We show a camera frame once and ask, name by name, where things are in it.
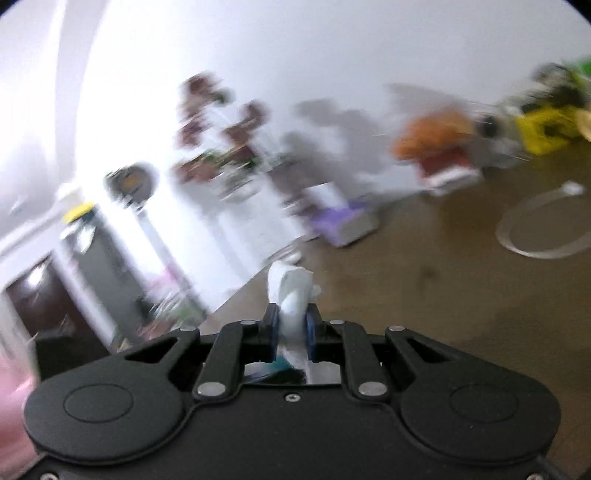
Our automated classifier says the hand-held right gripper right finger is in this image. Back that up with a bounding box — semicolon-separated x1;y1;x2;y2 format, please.
305;302;455;401

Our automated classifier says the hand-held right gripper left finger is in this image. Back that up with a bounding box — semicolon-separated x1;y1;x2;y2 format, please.
124;303;281;398

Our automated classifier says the white paper tissue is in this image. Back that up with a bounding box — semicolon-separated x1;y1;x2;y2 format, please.
268;261;322;370

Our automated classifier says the purple box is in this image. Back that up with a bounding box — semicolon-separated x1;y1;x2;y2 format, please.
308;183;381;248

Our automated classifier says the dark grey cabinet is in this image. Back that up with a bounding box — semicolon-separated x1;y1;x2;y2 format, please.
60;213;153;352

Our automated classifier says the dark red flower arrangement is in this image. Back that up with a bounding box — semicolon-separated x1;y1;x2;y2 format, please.
172;74;273;200

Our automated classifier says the round fan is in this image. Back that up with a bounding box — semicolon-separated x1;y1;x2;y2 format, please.
104;162;160;208

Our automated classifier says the red and white box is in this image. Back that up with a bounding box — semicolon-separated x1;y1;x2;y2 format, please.
419;148;484;197

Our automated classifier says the yellow lid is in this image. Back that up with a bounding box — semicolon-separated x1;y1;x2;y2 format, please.
63;202;97;224

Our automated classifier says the orange cloth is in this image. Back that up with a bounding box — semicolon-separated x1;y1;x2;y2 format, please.
390;111;476;160

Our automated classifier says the pink cloth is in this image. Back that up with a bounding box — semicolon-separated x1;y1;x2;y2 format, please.
0;355;42;480

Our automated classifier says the yellow crate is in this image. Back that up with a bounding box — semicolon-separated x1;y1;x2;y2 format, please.
516;104;583;156

